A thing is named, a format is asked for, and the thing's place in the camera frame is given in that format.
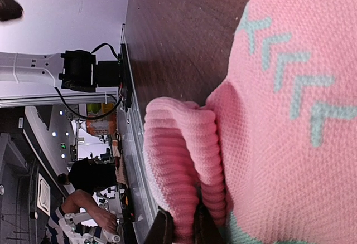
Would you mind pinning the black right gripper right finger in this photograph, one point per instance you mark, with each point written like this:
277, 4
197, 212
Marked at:
205, 229

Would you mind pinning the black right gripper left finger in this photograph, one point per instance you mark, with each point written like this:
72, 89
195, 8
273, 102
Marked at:
162, 229

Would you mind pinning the pink mint patterned sock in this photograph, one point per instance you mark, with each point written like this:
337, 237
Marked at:
272, 154

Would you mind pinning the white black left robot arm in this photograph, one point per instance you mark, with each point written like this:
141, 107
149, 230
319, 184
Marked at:
73, 70

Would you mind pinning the aluminium table edge rail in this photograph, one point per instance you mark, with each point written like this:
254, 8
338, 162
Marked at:
130, 126

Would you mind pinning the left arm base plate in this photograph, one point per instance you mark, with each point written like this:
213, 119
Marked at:
126, 88

